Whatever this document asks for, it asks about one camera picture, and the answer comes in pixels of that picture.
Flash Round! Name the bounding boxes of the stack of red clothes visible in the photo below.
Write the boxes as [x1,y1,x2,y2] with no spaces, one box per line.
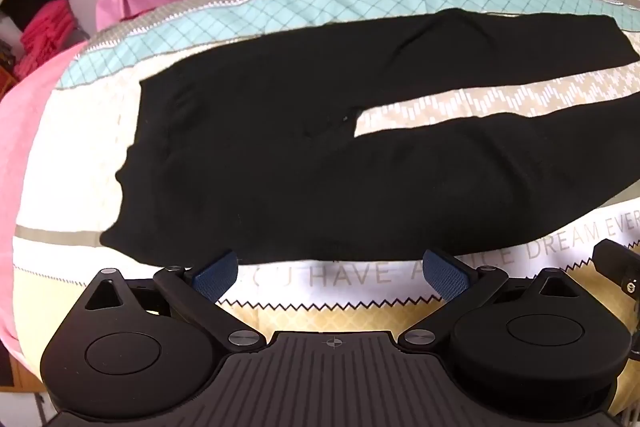
[14,0,77,78]

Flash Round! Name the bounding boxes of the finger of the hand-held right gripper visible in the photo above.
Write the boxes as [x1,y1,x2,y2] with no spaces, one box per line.
[592,238,640,303]

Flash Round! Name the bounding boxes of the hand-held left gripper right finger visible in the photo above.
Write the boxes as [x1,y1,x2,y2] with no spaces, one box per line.
[400,248,581,353]

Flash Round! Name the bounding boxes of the black pants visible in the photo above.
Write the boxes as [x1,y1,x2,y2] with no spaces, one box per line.
[100,7,640,268]

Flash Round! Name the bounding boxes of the patterned beige teal quilt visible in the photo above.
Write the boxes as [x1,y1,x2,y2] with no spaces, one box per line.
[10,0,640,414]

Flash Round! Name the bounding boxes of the pink fleece blanket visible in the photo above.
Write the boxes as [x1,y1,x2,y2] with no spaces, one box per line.
[0,41,97,360]

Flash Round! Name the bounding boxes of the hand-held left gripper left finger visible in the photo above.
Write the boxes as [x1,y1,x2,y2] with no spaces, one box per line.
[82,248,266,353]

